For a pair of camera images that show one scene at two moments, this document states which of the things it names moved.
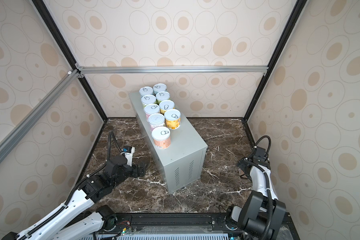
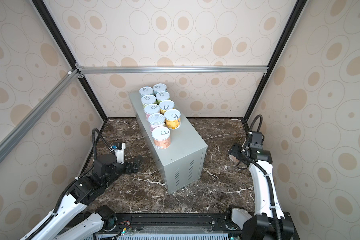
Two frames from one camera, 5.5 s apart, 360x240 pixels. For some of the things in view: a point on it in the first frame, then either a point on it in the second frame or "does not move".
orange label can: [161, 137] does not move
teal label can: [145, 90] does not move
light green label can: [147, 99] does not move
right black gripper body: [246, 162] → [239, 151]
